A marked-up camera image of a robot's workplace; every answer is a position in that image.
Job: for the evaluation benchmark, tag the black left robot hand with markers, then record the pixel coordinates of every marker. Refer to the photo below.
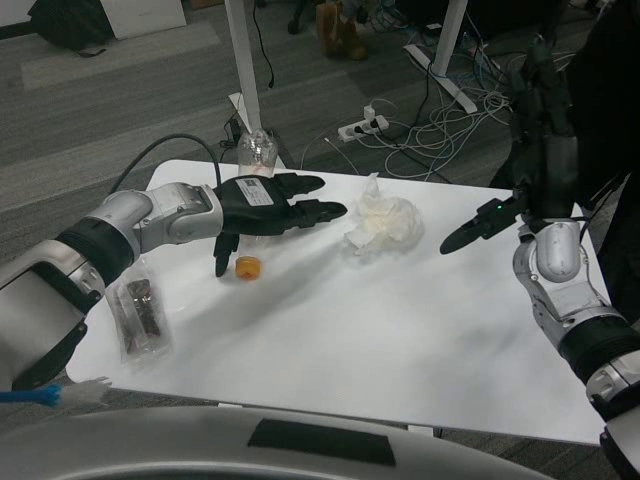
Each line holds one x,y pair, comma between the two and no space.
255,207

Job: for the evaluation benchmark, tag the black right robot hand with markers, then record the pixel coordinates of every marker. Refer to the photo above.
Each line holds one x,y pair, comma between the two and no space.
550,170

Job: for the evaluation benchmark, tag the red-label plastic bottle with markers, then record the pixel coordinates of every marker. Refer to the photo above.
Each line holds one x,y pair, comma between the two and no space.
257,150

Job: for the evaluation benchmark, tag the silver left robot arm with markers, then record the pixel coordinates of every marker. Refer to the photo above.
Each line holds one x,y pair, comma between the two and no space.
165,215

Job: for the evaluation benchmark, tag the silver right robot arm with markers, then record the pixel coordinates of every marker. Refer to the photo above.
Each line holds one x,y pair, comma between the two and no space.
560,260

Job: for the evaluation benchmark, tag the person in dark green jacket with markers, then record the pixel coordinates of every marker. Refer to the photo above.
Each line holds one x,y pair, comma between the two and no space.
610,125

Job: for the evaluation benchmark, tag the crumpled white plastic wrap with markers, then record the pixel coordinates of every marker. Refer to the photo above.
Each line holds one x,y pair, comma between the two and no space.
385,220

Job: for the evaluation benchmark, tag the white standing desk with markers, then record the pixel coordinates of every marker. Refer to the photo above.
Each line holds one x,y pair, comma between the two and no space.
245,75

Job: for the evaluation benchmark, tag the white power strip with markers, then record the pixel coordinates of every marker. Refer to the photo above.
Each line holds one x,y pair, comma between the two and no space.
362,129

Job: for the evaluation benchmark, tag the clear snack packet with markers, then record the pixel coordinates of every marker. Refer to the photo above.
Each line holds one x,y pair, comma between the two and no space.
142,310

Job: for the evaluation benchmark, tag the person in grey trousers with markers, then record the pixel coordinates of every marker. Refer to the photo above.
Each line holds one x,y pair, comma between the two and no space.
345,40

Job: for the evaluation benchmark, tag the white cardboard box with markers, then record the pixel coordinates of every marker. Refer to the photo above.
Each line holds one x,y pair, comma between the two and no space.
145,17

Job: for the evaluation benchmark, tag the silver robot chest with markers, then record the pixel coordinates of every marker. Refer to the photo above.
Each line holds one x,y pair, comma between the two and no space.
150,445

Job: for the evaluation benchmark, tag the black bag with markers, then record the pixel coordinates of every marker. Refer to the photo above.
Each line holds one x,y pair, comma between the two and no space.
70,25

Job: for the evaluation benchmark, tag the blue and white brush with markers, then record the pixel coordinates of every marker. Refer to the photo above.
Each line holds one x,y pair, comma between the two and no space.
45,395

